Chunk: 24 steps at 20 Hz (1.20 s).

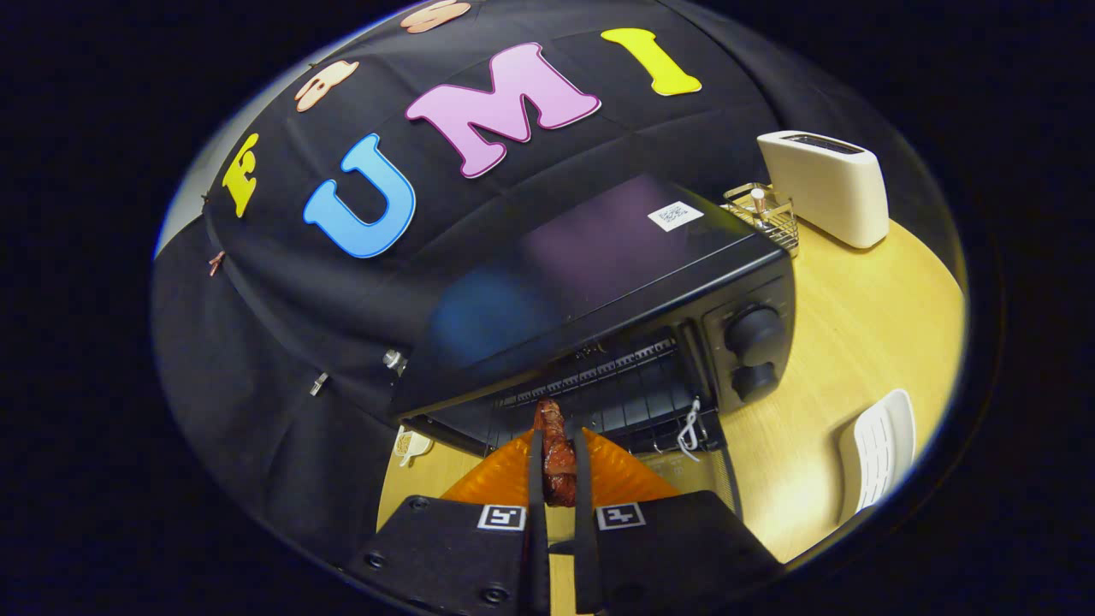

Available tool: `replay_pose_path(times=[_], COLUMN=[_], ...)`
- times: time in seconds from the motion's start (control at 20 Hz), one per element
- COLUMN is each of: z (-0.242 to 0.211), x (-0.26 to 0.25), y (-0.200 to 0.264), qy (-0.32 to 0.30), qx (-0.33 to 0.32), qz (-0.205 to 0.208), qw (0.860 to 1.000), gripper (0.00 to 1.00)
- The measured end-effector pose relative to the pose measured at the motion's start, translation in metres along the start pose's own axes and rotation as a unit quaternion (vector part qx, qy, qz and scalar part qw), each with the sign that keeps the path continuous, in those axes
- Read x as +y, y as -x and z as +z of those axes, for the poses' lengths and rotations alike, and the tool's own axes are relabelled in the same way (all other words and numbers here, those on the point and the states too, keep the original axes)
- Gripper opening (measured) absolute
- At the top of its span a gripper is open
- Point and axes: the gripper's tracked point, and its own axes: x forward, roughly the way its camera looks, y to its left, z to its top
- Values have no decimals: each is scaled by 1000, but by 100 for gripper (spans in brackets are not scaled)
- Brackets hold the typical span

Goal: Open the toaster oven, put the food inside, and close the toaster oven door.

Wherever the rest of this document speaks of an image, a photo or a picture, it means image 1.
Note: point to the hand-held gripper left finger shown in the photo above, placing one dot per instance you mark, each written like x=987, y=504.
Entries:
x=537, y=530

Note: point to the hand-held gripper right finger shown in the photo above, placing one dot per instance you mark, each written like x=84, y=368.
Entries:
x=583, y=530

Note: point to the reddish brown meat strip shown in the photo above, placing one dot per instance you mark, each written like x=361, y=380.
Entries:
x=558, y=462

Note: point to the black toaster oven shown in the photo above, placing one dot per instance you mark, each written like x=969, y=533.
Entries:
x=599, y=257

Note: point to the cream white toaster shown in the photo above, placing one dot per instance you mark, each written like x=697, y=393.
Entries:
x=834, y=184

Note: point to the white divided seed tray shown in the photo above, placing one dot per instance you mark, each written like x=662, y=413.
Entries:
x=413, y=445

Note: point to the clear plastic bottle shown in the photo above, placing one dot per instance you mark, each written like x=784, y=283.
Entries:
x=393, y=359

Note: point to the silver clip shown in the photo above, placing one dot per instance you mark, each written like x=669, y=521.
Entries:
x=319, y=383

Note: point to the small white dish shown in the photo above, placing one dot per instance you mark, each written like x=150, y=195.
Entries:
x=877, y=453

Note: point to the copper clip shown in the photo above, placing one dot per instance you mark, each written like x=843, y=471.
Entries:
x=216, y=262

